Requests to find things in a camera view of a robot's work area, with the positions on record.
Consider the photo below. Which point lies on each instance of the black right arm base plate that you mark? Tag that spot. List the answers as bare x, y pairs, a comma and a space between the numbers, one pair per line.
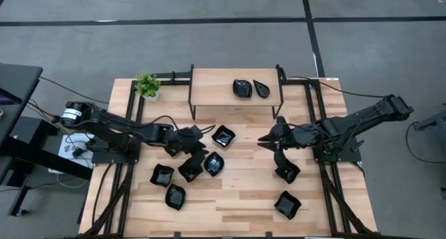
350, 157

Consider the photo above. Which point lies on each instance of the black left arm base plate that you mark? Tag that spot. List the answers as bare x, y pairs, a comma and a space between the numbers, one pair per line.
102, 159

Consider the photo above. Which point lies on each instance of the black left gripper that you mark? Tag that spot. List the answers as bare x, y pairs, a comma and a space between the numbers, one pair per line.
188, 138

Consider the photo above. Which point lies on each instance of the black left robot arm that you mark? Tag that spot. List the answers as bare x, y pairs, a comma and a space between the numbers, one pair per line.
122, 125

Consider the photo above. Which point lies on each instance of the dark laptop screen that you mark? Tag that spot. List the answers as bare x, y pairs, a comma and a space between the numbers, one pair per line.
7, 98

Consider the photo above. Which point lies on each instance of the black teardrop mini plate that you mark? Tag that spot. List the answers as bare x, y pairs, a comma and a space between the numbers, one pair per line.
262, 90

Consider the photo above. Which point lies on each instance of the white printed paper sheet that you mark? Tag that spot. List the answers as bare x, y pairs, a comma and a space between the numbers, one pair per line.
64, 143

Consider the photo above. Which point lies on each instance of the green plant in white pot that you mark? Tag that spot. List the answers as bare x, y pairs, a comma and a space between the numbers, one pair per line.
148, 85

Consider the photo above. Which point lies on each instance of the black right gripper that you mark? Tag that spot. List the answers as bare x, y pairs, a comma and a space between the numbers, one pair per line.
284, 134

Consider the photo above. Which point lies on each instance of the black desk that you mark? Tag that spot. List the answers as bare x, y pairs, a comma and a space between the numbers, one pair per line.
17, 78

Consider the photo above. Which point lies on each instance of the black power adapter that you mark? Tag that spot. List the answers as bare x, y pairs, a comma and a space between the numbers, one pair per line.
78, 152

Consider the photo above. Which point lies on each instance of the wooden shelf with black legs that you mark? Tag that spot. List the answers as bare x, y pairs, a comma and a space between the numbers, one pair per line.
216, 87

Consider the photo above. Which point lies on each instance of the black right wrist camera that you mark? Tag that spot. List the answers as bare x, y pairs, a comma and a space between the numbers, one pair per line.
280, 160

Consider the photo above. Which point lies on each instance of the black desk leg frame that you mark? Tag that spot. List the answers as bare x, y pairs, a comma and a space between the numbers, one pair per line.
42, 155

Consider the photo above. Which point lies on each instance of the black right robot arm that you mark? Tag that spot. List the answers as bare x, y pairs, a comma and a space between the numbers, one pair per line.
362, 115

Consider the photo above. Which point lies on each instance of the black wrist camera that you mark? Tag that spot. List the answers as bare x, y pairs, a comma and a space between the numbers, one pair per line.
280, 160
198, 162

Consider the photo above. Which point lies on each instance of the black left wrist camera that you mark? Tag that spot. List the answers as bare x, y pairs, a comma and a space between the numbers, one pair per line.
198, 162

